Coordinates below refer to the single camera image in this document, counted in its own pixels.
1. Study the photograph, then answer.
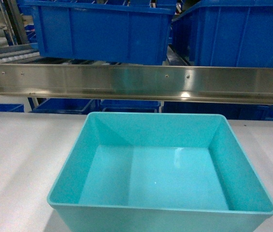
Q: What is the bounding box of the blue plastic bin right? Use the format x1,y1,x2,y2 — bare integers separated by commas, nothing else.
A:
172,0,273,68

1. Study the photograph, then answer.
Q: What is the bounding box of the stainless steel shelf rail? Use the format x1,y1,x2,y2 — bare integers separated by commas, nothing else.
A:
0,64,273,105

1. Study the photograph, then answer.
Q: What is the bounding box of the blue plastic bin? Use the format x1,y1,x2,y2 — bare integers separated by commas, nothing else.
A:
24,0,175,65
172,0,273,68

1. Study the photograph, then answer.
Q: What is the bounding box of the teal plastic bin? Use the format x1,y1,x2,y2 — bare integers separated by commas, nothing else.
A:
47,112,273,232

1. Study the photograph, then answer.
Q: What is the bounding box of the blue plastic bin left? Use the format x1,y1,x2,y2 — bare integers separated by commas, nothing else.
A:
24,0,175,65

